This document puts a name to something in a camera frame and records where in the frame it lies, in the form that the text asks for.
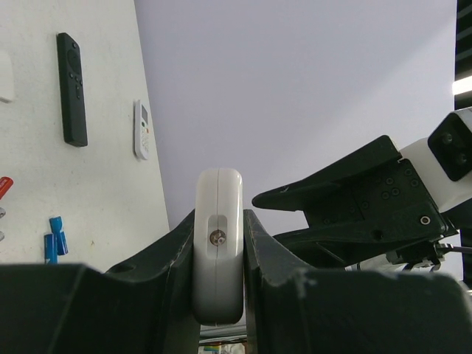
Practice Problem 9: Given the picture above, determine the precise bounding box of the black remote control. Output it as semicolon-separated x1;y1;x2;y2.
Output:
56;32;88;148

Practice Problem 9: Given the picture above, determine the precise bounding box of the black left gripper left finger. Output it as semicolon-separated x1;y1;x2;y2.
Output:
1;215;200;353

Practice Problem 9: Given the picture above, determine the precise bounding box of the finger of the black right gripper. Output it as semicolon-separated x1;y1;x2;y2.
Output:
274;226;387;268
251;135;402;212

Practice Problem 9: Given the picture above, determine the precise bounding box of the small white remote control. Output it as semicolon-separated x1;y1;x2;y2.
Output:
133;100;150;160

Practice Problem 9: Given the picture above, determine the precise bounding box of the white battery cover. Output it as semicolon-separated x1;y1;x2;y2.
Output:
0;50;15;103

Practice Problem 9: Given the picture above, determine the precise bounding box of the blue battery right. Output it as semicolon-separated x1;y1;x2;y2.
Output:
49;216;69;256

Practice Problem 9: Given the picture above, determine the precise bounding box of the white red-faced remote control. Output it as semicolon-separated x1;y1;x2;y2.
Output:
192;168;243;326

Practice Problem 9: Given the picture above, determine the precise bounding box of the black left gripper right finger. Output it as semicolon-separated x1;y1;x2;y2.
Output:
243;209;471;353

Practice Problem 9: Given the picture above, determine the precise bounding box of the blue battery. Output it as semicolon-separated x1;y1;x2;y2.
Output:
44;234;58;264
49;216;69;256

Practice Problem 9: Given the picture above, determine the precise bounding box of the blue battery left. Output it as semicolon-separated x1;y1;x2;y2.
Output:
44;234;58;264

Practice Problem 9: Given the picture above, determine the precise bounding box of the red battery on table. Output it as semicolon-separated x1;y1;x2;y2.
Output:
0;176;14;199

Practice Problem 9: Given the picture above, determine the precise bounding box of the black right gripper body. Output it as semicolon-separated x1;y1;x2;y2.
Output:
303;159;456;253

